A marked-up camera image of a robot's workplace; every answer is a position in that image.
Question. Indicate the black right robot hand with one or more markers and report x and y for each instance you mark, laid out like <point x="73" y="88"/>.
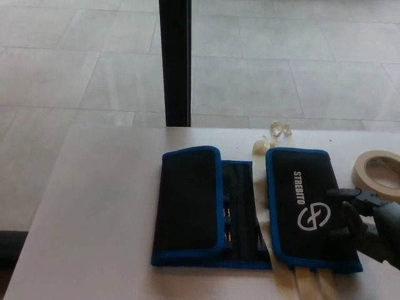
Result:
<point x="379" y="225"/>

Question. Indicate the black blue-trimmed toolkit pouch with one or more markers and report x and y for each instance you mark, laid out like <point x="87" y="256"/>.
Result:
<point x="187" y="203"/>

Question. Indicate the beige masking tape roll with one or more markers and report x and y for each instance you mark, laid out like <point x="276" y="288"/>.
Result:
<point x="362" y="175"/>

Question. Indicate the black vertical frame post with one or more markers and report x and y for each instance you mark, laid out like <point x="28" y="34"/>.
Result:
<point x="175" y="62"/>

